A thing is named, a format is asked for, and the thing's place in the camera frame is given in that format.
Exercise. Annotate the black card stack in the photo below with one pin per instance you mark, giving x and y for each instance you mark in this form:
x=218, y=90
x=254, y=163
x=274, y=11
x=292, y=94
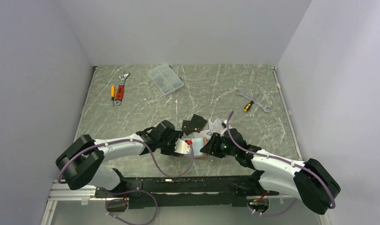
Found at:
x=196, y=124

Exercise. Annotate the small yellow handled screwdriver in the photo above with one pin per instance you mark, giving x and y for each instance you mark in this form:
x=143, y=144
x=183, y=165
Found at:
x=113, y=95

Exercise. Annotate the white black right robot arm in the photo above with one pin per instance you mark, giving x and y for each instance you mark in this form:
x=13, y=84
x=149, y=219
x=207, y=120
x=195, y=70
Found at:
x=307, y=181

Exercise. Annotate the clear plastic screw box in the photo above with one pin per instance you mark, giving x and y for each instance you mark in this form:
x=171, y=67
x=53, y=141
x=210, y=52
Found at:
x=165, y=78

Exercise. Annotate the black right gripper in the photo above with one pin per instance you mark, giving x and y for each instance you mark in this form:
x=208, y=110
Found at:
x=211, y=148

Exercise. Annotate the red handled adjustable wrench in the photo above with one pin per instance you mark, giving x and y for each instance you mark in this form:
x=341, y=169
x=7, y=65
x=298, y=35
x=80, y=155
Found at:
x=121, y=88

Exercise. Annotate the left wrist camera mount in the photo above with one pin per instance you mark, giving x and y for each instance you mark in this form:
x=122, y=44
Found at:
x=182, y=147

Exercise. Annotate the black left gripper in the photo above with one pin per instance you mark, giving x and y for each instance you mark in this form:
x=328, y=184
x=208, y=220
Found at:
x=174, y=135

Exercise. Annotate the tan leather card holder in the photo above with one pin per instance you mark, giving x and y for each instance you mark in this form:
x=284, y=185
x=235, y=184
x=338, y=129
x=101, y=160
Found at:
x=196, y=145

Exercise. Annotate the yellow black screwdriver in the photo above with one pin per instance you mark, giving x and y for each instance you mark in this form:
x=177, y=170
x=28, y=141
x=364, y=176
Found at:
x=249, y=105

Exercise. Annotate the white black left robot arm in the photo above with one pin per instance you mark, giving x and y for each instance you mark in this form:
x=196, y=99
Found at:
x=80, y=164

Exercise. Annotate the silver open end wrench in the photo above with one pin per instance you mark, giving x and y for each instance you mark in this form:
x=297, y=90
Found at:
x=265, y=108

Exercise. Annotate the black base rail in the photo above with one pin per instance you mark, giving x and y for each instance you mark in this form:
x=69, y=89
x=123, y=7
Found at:
x=145, y=192

